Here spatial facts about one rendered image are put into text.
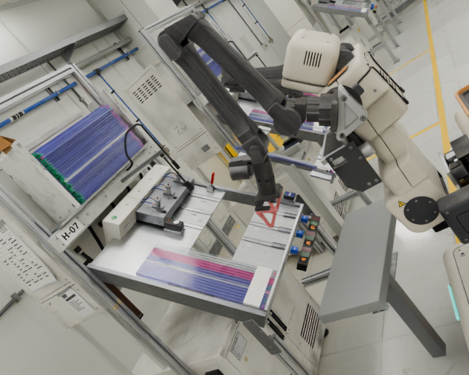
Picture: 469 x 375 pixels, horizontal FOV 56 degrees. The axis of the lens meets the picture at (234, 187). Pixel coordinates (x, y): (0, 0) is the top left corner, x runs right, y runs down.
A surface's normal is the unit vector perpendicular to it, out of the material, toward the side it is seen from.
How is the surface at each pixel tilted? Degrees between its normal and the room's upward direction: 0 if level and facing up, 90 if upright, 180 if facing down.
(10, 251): 88
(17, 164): 90
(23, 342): 89
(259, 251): 43
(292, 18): 90
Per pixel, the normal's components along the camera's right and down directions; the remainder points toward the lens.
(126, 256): 0.03, -0.83
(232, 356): 0.71, -0.42
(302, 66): -0.23, 0.47
